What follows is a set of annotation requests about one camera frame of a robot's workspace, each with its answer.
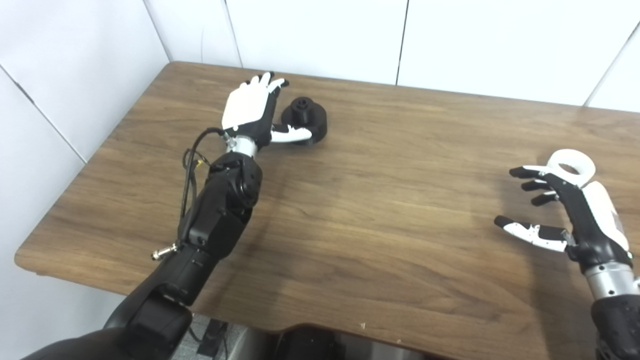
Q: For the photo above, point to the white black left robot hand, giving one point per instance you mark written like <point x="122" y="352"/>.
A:
<point x="245" y="107"/>

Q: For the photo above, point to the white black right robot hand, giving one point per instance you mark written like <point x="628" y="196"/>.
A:
<point x="590" y="225"/>

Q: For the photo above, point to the round black stepped part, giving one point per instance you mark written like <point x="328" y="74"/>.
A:
<point x="312" y="120"/>

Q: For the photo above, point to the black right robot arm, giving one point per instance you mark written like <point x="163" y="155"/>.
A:
<point x="617" y="310"/>

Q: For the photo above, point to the dark glossy robot torso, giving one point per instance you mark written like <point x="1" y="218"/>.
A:
<point x="310" y="345"/>

